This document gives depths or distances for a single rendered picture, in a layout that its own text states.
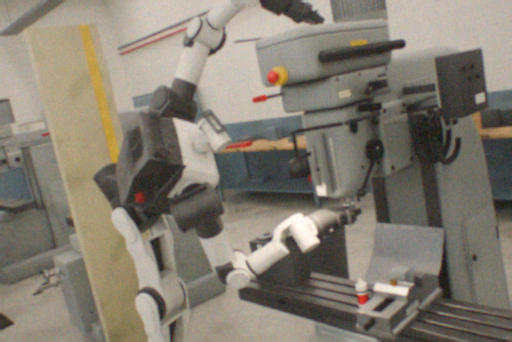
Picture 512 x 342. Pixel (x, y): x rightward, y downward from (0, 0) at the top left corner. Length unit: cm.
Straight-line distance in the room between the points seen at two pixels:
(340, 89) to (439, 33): 466
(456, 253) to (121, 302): 202
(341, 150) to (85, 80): 186
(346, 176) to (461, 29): 456
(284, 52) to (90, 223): 188
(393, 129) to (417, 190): 35
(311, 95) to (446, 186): 71
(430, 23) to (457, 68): 454
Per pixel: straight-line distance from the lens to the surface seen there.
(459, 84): 173
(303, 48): 152
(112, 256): 317
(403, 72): 194
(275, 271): 215
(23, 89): 1066
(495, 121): 549
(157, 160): 153
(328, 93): 159
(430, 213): 208
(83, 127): 307
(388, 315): 165
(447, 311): 180
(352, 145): 167
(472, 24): 605
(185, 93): 179
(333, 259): 378
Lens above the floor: 174
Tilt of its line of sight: 10 degrees down
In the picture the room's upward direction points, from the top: 11 degrees counter-clockwise
